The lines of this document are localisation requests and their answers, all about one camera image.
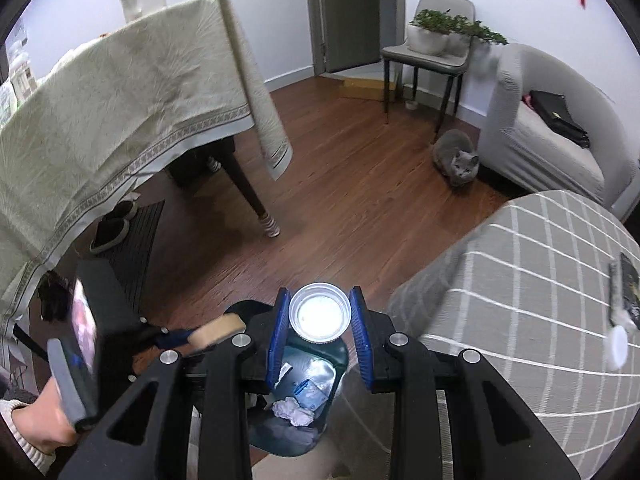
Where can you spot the dark slipper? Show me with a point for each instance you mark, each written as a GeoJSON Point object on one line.
{"type": "Point", "coordinates": [125, 210]}
{"type": "Point", "coordinates": [107, 237]}

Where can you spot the dark wooden table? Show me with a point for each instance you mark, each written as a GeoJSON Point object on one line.
{"type": "Point", "coordinates": [247, 192]}

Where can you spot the blue tissue packet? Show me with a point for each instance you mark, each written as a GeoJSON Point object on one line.
{"type": "Point", "coordinates": [310, 391]}

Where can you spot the white paper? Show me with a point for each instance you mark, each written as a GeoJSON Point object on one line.
{"type": "Point", "coordinates": [295, 412]}

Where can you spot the black bag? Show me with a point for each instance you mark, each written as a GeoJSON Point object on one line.
{"type": "Point", "coordinates": [555, 112]}

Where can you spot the black box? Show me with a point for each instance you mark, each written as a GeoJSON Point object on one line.
{"type": "Point", "coordinates": [627, 290]}

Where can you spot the dark floor mat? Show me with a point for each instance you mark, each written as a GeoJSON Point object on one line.
{"type": "Point", "coordinates": [142, 255]}

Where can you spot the beige tablecloth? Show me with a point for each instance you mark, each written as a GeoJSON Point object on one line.
{"type": "Point", "coordinates": [125, 100]}

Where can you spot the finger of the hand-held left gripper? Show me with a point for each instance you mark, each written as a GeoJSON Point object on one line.
{"type": "Point", "coordinates": [172, 338]}

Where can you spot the white plastic lid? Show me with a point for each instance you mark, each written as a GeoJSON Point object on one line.
{"type": "Point", "coordinates": [320, 315]}

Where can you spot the person's left hand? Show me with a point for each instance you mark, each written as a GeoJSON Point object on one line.
{"type": "Point", "coordinates": [42, 410]}

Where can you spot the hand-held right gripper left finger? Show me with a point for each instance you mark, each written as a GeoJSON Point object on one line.
{"type": "Point", "coordinates": [277, 340]}

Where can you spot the grey cat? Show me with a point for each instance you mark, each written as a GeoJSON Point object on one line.
{"type": "Point", "coordinates": [457, 160]}

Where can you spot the small red item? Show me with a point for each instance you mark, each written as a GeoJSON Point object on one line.
{"type": "Point", "coordinates": [527, 100]}

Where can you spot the round table with checked cloth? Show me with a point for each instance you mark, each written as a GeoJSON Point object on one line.
{"type": "Point", "coordinates": [525, 285]}

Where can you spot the person's left forearm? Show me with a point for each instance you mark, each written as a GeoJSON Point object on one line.
{"type": "Point", "coordinates": [20, 442]}

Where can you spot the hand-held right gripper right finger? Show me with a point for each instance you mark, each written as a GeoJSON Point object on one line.
{"type": "Point", "coordinates": [361, 345]}

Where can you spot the grey chair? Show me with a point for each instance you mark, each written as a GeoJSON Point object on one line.
{"type": "Point", "coordinates": [435, 62]}

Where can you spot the dark green trash bin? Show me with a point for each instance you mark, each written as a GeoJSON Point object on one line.
{"type": "Point", "coordinates": [337, 360]}

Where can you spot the grey-green door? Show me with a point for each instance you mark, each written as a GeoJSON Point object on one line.
{"type": "Point", "coordinates": [350, 20]}

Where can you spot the flat cardboard piece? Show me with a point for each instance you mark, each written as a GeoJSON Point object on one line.
{"type": "Point", "coordinates": [362, 88]}

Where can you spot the grey armchair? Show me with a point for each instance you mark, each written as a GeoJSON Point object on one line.
{"type": "Point", "coordinates": [550, 145]}

